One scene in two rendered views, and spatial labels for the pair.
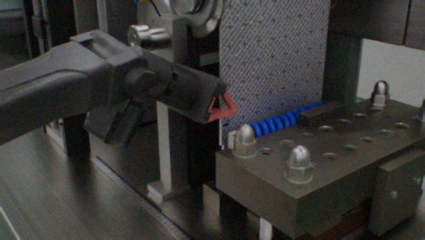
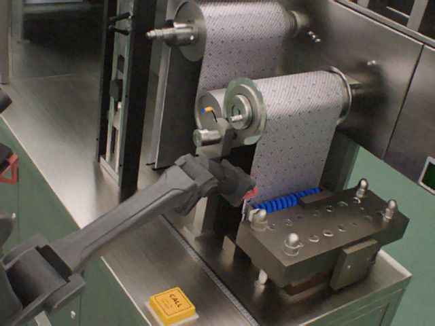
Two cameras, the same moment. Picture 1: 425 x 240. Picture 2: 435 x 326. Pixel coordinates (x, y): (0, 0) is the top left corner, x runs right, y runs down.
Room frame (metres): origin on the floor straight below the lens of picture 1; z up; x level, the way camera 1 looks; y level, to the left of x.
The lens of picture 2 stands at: (-0.46, 0.12, 1.81)
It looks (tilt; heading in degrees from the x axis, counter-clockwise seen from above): 31 degrees down; 358
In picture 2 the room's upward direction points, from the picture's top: 10 degrees clockwise
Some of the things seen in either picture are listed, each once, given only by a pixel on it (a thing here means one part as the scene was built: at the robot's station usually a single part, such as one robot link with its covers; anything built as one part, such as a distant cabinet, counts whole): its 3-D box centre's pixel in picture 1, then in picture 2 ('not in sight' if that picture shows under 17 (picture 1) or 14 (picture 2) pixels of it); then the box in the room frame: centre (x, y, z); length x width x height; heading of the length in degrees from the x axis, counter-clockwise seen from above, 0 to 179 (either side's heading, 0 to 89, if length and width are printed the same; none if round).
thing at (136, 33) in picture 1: (139, 38); (201, 137); (0.68, 0.12, 1.18); 0.04 x 0.02 x 0.04; 38
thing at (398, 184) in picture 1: (398, 191); (353, 264); (0.59, -0.27, 0.96); 0.10 x 0.03 x 0.11; 128
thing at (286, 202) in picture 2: (284, 123); (288, 202); (0.71, -0.11, 1.03); 0.21 x 0.04 x 0.03; 128
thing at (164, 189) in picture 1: (164, 110); (206, 181); (0.70, 0.09, 1.05); 0.06 x 0.05 x 0.31; 128
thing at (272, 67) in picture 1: (276, 75); (289, 170); (0.73, -0.10, 1.11); 0.23 x 0.01 x 0.18; 128
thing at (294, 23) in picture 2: not in sight; (281, 24); (1.08, -0.04, 1.33); 0.07 x 0.07 x 0.07; 38
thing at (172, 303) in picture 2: not in sight; (172, 305); (0.43, 0.12, 0.91); 0.07 x 0.07 x 0.02; 38
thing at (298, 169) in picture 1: (299, 161); (291, 242); (0.52, -0.10, 1.05); 0.04 x 0.04 x 0.04
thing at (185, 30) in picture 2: not in sight; (180, 32); (0.88, 0.21, 1.33); 0.06 x 0.06 x 0.06; 38
